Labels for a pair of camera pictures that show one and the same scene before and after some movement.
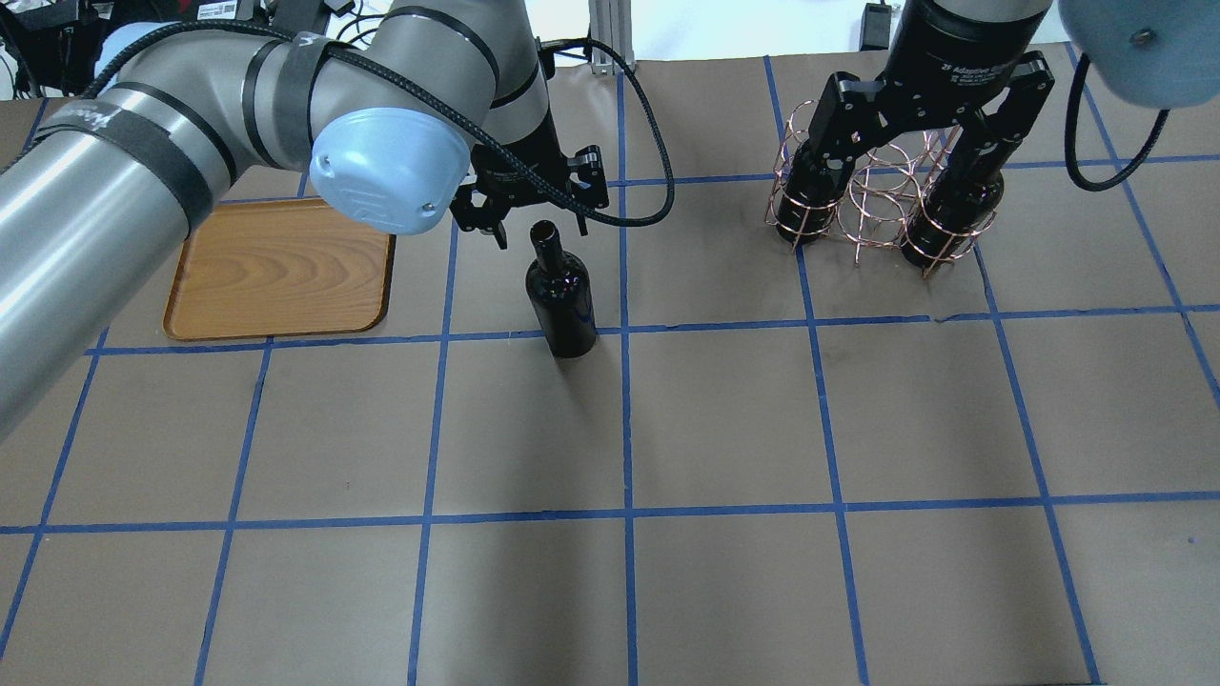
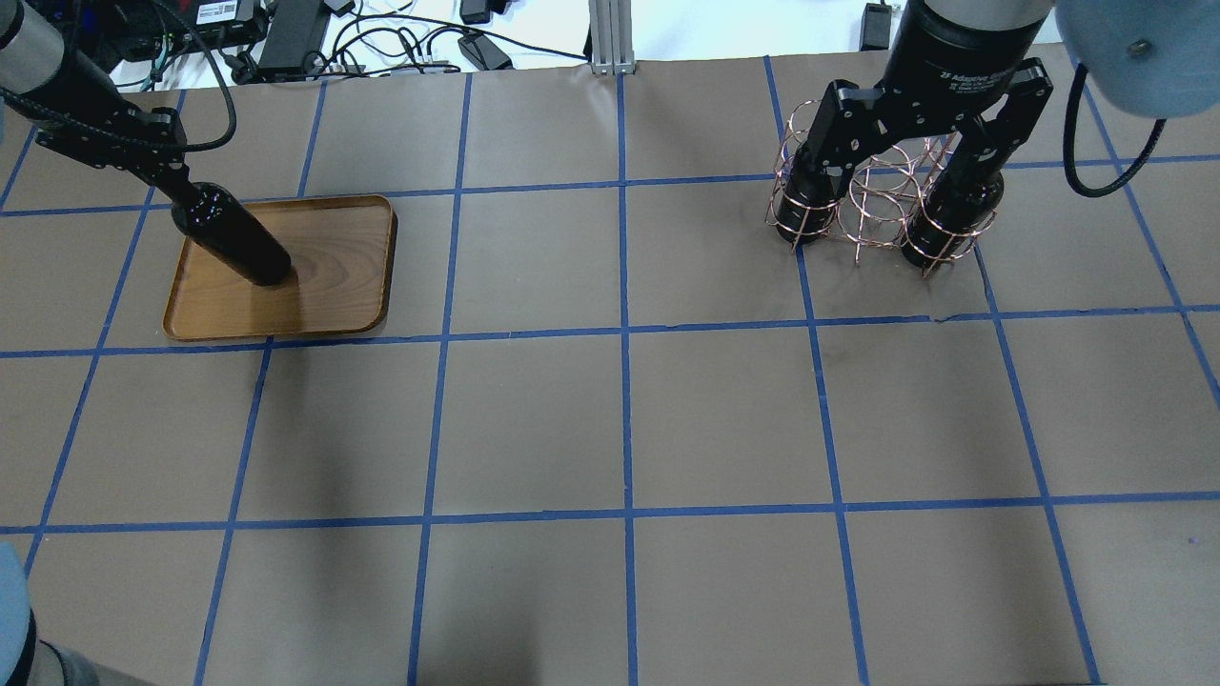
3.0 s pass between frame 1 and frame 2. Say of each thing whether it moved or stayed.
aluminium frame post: stayed
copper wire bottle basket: stayed
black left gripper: moved
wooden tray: stayed
